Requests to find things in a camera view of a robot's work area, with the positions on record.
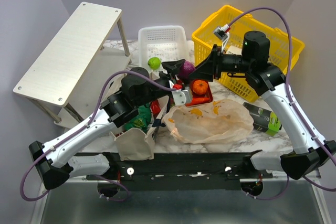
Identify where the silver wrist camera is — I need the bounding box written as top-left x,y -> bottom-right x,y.
172,87 -> 193,106
213,24 -> 230,41

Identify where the white perforated plastic basket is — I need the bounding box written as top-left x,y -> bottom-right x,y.
138,25 -> 190,72

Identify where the orange toy carrot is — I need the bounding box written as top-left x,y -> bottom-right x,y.
186,97 -> 210,106

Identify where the orange toy pumpkin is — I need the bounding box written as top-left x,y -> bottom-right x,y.
192,80 -> 208,95

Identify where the purple toy onion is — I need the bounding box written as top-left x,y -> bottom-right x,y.
177,61 -> 196,80

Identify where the peach plastic grocery bag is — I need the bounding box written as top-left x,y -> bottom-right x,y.
163,99 -> 254,144

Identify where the red snack packet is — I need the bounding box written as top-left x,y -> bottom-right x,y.
150,100 -> 161,115

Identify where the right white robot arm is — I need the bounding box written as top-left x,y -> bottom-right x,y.
188,31 -> 335,179

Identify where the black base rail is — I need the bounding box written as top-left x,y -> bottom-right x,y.
102,153 -> 272,191

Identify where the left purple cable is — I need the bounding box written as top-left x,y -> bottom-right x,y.
20,70 -> 182,202

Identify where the yellow shopping basket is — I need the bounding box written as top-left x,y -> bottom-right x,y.
192,5 -> 304,102

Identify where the black green razor box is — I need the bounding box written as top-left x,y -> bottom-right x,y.
243,102 -> 282,136

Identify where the white wooden shelf stand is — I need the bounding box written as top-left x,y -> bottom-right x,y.
13,2 -> 131,129

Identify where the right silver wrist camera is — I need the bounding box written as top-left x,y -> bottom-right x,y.
213,24 -> 230,41

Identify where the white brown bottle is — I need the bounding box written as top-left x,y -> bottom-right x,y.
226,46 -> 242,55

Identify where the purple cable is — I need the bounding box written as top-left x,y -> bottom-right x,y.
20,70 -> 182,202
228,7 -> 336,200

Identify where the beige canvas tote bag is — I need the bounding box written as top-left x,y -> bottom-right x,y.
115,96 -> 170,161

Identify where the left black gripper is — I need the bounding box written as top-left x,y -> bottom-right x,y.
135,61 -> 186,108

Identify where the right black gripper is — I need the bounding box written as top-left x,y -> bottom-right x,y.
188,45 -> 253,82

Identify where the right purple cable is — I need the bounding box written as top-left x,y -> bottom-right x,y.
228,7 -> 336,200

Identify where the green snack packet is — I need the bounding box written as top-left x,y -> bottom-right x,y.
124,105 -> 152,133

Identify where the green toy apple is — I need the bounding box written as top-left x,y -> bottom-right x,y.
147,57 -> 161,70

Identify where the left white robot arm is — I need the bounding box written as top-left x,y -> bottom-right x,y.
28,59 -> 189,190

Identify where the red lacquer tray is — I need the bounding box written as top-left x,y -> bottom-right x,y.
186,80 -> 213,106

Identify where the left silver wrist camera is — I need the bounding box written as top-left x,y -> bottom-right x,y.
172,87 -> 193,106

